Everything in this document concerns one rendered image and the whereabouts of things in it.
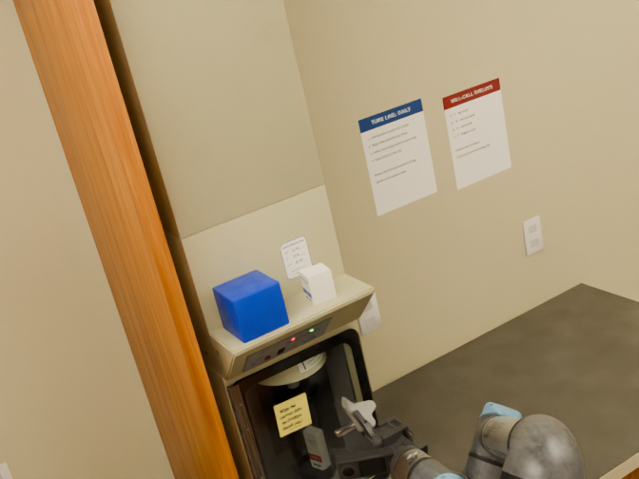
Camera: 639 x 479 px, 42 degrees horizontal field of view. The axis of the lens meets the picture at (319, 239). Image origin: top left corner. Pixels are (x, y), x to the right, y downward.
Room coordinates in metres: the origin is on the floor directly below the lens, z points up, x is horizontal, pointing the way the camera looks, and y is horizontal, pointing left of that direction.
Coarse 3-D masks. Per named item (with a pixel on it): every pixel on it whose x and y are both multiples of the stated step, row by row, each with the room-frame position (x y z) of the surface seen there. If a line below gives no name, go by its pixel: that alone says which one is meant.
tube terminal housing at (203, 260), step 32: (320, 192) 1.59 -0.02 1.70; (224, 224) 1.50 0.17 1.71; (256, 224) 1.53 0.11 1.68; (288, 224) 1.56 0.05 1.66; (320, 224) 1.59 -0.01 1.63; (192, 256) 1.47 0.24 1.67; (224, 256) 1.49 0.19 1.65; (256, 256) 1.52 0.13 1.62; (320, 256) 1.58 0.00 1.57; (192, 288) 1.48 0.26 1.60; (288, 288) 1.54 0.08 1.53; (192, 320) 1.54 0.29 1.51; (288, 352) 1.53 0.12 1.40; (224, 384) 1.46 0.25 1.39; (224, 416) 1.52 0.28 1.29
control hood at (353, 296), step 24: (336, 288) 1.53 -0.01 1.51; (360, 288) 1.50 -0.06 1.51; (288, 312) 1.47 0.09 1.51; (312, 312) 1.45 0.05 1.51; (336, 312) 1.47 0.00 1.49; (360, 312) 1.55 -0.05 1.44; (216, 336) 1.44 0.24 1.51; (264, 336) 1.39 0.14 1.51; (288, 336) 1.43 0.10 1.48; (240, 360) 1.39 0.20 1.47
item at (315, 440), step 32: (320, 352) 1.54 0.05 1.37; (352, 352) 1.57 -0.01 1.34; (256, 384) 1.48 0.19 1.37; (288, 384) 1.51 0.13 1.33; (320, 384) 1.53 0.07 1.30; (352, 384) 1.56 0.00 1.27; (256, 416) 1.47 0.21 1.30; (320, 416) 1.53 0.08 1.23; (288, 448) 1.49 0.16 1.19; (320, 448) 1.52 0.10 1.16; (352, 448) 1.55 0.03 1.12
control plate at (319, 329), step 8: (328, 320) 1.48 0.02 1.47; (312, 328) 1.46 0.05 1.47; (320, 328) 1.49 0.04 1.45; (296, 336) 1.45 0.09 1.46; (304, 336) 1.48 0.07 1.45; (312, 336) 1.50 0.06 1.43; (280, 344) 1.43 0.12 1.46; (288, 344) 1.46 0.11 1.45; (296, 344) 1.49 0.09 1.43; (264, 352) 1.42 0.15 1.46; (272, 352) 1.45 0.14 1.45; (248, 360) 1.41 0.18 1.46; (256, 360) 1.43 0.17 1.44; (264, 360) 1.46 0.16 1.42; (248, 368) 1.44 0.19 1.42
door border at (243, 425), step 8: (280, 360) 1.51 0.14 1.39; (232, 392) 1.46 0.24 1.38; (240, 392) 1.46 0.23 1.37; (232, 400) 1.45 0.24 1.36; (240, 400) 1.46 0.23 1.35; (240, 408) 1.46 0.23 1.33; (240, 416) 1.46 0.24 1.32; (240, 424) 1.45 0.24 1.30; (248, 424) 1.46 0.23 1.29; (248, 432) 1.46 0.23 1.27; (248, 440) 1.46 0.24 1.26; (248, 448) 1.45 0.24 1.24; (256, 448) 1.46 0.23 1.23; (256, 456) 1.46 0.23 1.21; (256, 464) 1.46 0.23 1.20; (256, 472) 1.46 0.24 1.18
